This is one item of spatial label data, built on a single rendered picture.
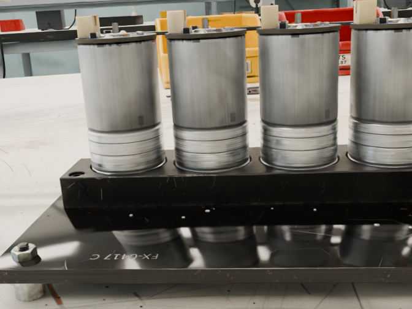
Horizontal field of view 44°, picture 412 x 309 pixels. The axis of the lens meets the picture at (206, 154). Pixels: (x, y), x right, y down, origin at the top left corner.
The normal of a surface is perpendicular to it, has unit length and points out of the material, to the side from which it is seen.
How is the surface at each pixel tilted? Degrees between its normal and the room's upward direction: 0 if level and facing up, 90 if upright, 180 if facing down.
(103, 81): 90
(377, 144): 90
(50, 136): 0
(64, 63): 90
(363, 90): 90
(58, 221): 0
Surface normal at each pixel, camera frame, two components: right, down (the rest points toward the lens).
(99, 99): -0.38, 0.28
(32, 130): -0.05, -0.96
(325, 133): 0.47, 0.22
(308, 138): 0.04, 0.28
